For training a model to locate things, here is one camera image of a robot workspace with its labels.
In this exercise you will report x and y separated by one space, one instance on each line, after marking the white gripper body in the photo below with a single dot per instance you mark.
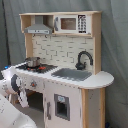
12 83

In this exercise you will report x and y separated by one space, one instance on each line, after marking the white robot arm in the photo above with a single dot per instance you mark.
10 116

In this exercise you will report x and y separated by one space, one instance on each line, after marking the wooden toy kitchen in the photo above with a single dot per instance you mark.
61 50

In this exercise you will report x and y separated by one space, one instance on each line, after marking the right red stove knob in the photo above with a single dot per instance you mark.
33 84

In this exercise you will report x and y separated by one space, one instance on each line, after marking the silver toy pot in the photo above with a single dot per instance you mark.
32 61

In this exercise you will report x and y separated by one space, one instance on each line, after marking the black toy stovetop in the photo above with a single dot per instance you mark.
42 68

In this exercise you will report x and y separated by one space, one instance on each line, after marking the white cabinet door with dispenser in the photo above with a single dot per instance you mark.
62 106

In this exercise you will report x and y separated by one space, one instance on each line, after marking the grey range hood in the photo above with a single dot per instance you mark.
38 27

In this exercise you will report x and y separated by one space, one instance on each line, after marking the grey toy sink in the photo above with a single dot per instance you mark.
72 74

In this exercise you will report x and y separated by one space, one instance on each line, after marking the black toy faucet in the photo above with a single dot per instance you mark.
80 64

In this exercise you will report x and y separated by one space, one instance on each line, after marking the white toy microwave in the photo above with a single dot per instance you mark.
73 24

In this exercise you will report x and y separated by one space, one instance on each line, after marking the grey backdrop curtain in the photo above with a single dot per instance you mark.
114 43

